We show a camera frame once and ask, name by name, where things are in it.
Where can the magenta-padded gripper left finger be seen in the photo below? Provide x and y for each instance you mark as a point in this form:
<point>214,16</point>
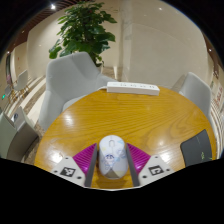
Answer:
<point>75,168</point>

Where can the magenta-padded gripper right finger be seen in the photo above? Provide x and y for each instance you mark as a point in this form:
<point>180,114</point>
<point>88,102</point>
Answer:
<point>150,168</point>

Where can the white printed computer mouse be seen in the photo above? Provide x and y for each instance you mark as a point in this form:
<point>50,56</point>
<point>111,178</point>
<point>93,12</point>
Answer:
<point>112,156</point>

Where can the black mouse pad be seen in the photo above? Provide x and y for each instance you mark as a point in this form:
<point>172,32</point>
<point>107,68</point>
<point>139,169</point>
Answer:
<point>196,148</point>

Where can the grey-green armchair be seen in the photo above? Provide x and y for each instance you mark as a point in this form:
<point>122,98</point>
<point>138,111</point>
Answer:
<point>15,140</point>

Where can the white power strip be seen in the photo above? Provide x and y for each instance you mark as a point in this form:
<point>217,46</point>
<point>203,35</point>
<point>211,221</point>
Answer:
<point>133,88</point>

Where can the light grey shell chair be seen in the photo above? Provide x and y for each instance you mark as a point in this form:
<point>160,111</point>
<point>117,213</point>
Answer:
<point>66,83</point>
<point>196,91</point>

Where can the small grey chair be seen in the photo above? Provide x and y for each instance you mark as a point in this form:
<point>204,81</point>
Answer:
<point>21,81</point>

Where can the green leafy potted plant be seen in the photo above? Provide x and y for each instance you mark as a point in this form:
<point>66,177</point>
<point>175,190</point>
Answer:
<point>86,30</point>

